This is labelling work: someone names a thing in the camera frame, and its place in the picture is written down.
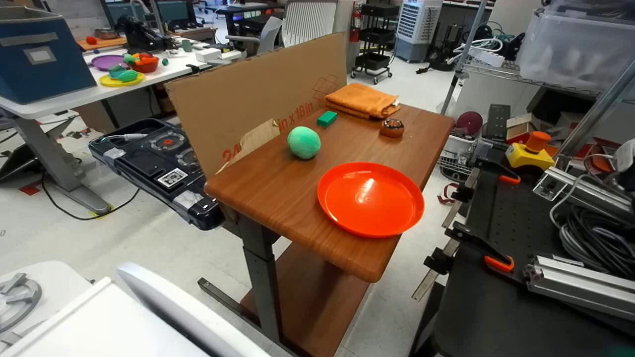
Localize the brown chocolate donut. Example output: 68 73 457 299
380 118 406 138

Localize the orange round plate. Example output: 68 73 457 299
318 162 425 237

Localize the yellow plate with green toy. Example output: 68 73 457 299
100 69 146 86

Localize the purple plate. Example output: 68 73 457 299
90 53 126 71

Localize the green plush ball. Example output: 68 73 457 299
288 126 322 160

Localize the small green block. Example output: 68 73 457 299
318 110 338 126

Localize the folded orange cloth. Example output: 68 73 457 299
326 82 400 118

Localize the wooden desk with metal leg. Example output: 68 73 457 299
207 104 453 357

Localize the brown cardboard panel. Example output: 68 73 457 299
167 33 348 176

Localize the maroon round object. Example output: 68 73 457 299
453 110 483 136

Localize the black electronic panel device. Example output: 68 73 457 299
90 118 225 229

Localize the black rolling cart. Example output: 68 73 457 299
350 1 400 84

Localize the red bowl with toys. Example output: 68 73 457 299
132 53 159 73

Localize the yellow orange tool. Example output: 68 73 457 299
507 130 554 170

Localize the white background table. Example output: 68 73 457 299
0 39 231 215

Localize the blue storage box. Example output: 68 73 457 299
0 5 96 102

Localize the white curved foreground equipment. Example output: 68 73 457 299
0 259 290 357

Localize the clear plastic storage bin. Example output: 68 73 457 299
519 0 635 90

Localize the orange handled clamp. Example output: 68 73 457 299
445 221 517 273

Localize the aluminium extrusion rail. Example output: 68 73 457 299
525 255 635 320

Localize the black cable bundle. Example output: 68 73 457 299
556 203 635 279

